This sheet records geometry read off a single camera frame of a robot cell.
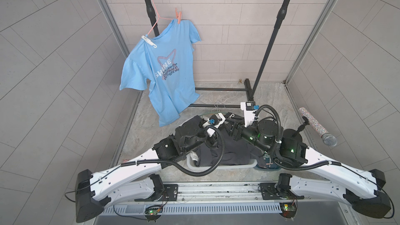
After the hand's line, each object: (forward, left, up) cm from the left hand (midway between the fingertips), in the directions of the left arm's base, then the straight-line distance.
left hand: (227, 123), depth 63 cm
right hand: (0, +2, +2) cm, 3 cm away
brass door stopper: (+53, -18, -29) cm, 63 cm away
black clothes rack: (+41, -22, -24) cm, 53 cm away
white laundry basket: (-10, +15, -19) cm, 26 cm away
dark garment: (-5, -7, -19) cm, 21 cm away
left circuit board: (-28, +30, -25) cm, 47 cm away
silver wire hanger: (+35, -1, -31) cm, 46 cm away
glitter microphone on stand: (-5, -41, -3) cm, 41 cm away
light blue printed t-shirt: (+32, +30, 0) cm, 44 cm away
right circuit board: (-26, -29, -29) cm, 48 cm away
